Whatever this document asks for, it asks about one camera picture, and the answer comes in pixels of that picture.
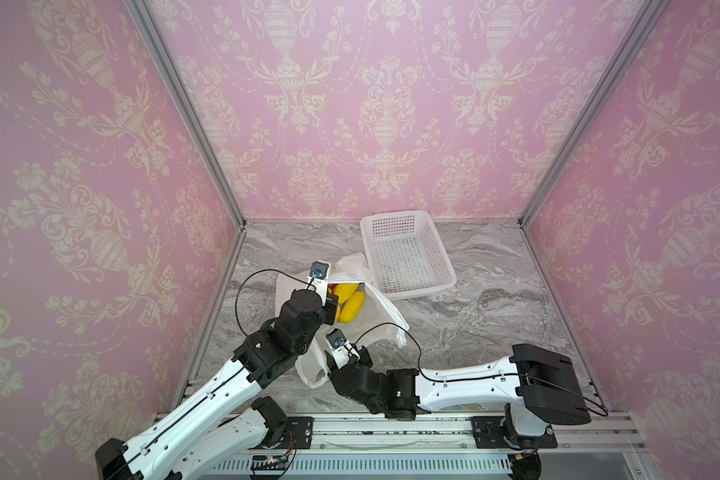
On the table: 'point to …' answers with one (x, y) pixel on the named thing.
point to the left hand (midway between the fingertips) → (329, 285)
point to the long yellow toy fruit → (351, 308)
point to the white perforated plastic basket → (405, 255)
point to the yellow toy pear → (344, 290)
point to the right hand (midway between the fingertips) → (331, 350)
